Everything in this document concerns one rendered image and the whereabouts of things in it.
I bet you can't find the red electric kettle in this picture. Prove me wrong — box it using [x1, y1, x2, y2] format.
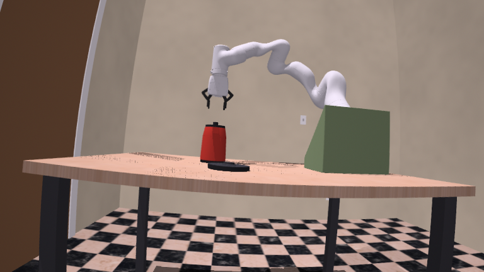
[200, 122, 226, 163]

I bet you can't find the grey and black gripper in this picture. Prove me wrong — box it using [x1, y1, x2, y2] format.
[202, 74, 234, 110]

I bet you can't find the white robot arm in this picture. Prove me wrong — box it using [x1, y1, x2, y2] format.
[210, 39, 350, 109]

